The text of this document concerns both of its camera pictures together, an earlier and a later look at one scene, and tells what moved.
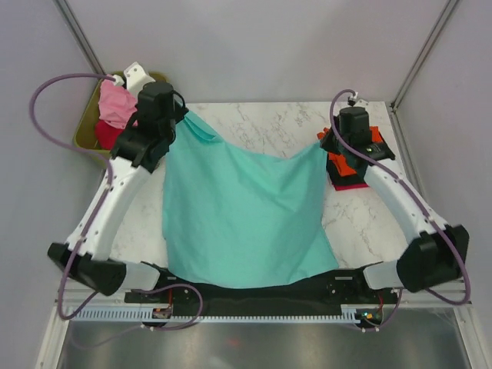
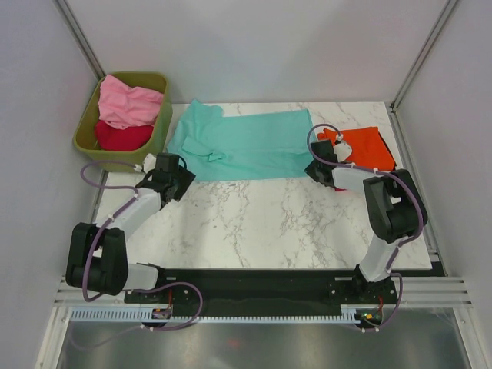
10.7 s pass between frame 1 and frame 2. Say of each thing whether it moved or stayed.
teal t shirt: moved
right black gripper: moved
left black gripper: moved
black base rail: stayed
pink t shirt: stayed
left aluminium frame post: stayed
